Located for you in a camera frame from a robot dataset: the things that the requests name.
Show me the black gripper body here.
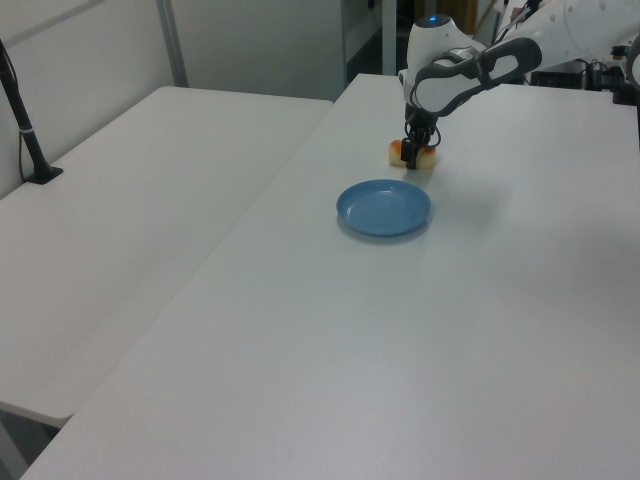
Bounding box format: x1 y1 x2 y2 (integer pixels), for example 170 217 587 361
403 102 438 133

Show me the orange glazed bread loaf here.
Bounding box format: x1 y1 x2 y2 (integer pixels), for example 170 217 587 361
388 139 439 171

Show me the blue plastic plate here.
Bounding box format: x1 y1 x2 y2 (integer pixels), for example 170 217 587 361
335 178 432 237

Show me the black electronics box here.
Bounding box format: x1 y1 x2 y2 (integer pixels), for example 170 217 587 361
530 69 589 91

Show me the white side table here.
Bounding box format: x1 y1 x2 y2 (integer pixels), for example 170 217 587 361
0 85 335 431

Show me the white shelf frame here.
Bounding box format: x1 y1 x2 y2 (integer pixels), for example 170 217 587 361
342 0 397 87

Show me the black table clamp mount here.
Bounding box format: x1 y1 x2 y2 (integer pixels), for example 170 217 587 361
611 44 640 107

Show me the grey metal frame post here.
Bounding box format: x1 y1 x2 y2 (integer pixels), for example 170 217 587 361
155 0 189 89

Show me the black camera stand pole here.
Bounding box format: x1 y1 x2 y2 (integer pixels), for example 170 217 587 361
0 37 65 186

